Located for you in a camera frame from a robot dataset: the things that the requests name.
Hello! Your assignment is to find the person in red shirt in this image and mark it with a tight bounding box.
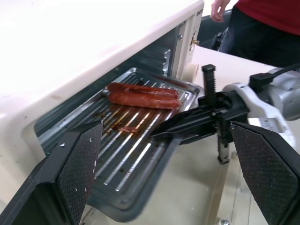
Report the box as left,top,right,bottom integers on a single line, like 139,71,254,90
219,0,300,69

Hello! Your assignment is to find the cream toaster oven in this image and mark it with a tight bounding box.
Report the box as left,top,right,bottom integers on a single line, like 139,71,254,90
0,0,205,165

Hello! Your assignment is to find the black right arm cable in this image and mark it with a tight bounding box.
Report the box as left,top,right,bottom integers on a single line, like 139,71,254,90
248,64,300,88

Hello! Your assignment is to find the person's bare hand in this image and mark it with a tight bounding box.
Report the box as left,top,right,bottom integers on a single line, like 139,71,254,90
210,0,232,23

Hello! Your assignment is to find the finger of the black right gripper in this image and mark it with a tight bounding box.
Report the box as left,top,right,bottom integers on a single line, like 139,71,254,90
159,108,215,132
150,126,218,144

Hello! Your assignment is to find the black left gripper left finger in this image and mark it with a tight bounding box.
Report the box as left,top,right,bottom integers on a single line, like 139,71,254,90
0,120,104,225

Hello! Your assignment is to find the small burnt meat scrap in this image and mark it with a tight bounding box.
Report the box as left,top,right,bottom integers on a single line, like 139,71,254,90
118,126,139,135

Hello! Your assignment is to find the red-brown sausage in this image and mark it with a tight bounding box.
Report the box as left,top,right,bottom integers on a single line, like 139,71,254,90
106,82,180,99
108,91,182,111

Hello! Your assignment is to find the cream round oven knob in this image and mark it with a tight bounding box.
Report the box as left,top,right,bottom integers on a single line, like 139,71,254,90
187,62,200,82

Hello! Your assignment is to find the ribbed metal baking tray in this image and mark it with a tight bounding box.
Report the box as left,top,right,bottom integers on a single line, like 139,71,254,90
34,67,203,218

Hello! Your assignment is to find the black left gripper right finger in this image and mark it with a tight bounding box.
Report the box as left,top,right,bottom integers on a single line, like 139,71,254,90
229,121,300,225

